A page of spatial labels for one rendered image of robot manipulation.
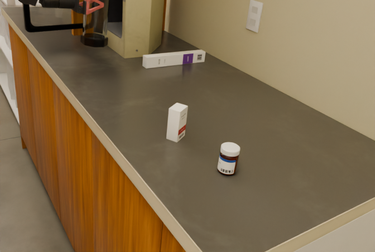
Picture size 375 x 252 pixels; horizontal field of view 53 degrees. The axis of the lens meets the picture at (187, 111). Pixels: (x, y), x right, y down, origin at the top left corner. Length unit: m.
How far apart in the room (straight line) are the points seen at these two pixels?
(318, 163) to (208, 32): 0.96
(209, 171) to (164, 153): 0.12
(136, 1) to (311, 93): 0.74
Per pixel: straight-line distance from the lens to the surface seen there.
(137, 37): 1.56
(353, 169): 1.04
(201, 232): 0.73
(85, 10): 1.41
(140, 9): 1.54
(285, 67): 1.43
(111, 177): 1.11
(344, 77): 1.28
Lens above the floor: 1.44
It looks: 26 degrees down
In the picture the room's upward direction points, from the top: 6 degrees clockwise
